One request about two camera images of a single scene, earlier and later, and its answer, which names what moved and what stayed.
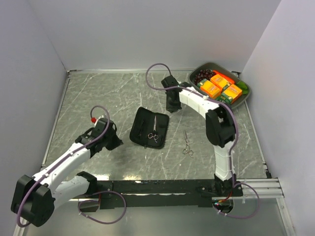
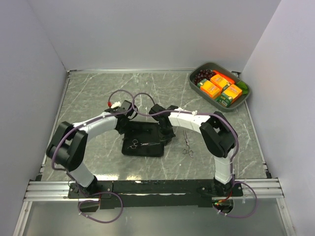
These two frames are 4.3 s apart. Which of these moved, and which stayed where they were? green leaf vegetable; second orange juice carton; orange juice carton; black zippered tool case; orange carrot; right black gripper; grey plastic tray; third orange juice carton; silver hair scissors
Moved: silver hair scissors; black zippered tool case; right black gripper
Stayed: green leaf vegetable; third orange juice carton; grey plastic tray; second orange juice carton; orange carrot; orange juice carton
